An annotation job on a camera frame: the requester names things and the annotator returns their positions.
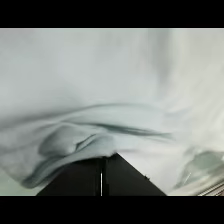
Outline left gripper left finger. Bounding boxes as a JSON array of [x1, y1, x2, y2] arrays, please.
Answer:
[[36, 157, 103, 197]]

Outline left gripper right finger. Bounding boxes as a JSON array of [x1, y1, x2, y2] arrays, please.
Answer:
[[101, 152, 167, 197]]

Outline light blue shirt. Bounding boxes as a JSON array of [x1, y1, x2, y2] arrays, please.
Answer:
[[0, 28, 224, 195]]

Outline silver frame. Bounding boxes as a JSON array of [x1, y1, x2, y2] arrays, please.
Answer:
[[196, 183, 224, 197]]

